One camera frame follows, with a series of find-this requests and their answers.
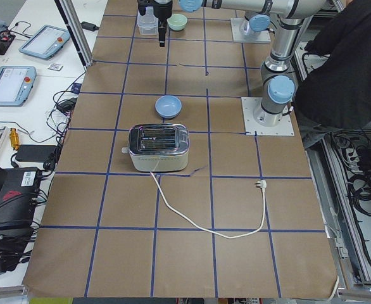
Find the clear plastic container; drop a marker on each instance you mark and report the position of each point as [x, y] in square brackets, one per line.
[147, 23]

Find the orange metal connector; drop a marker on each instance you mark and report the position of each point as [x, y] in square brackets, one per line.
[14, 139]

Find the square arm base plate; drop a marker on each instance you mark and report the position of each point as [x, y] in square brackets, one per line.
[258, 122]

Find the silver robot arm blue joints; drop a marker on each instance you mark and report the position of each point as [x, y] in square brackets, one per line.
[293, 18]

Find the black power adapter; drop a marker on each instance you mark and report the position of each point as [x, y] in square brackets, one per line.
[89, 26]

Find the blue bowl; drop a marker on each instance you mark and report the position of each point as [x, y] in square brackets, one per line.
[168, 106]

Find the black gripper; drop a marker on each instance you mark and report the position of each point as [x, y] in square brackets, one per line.
[162, 9]

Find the teach pendant tablet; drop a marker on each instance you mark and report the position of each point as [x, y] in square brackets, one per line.
[16, 83]
[46, 42]

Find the aluminium frame post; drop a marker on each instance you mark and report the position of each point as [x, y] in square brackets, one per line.
[71, 21]

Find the black power brick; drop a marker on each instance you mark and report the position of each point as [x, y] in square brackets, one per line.
[34, 153]

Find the near teach pendant tablet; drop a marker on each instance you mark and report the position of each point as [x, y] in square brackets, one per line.
[16, 83]

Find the silver white toaster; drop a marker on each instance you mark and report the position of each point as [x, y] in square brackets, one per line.
[161, 147]

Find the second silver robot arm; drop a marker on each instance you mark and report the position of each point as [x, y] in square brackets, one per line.
[265, 11]

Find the second arm base plate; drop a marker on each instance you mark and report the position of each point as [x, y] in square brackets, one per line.
[253, 30]

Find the brown paper table cover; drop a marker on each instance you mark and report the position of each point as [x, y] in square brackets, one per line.
[241, 220]

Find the green bowl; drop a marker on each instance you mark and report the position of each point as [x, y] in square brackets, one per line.
[177, 22]

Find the far teach pendant tablet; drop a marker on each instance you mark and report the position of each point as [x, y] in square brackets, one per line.
[46, 42]

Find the person in black clothes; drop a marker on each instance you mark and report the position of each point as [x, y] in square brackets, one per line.
[337, 95]

